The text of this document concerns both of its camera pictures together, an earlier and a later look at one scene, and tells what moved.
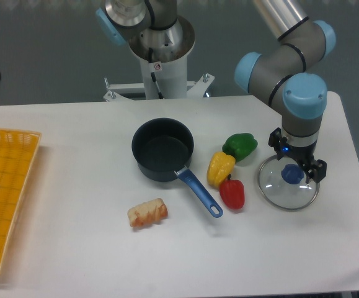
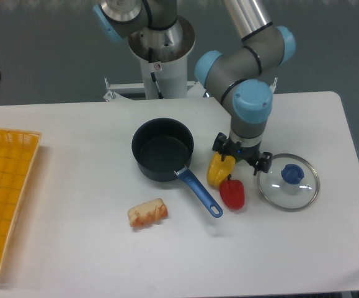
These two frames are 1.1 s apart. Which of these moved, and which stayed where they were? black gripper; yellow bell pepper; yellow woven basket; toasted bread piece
Moved: black gripper
Stayed: yellow bell pepper; yellow woven basket; toasted bread piece
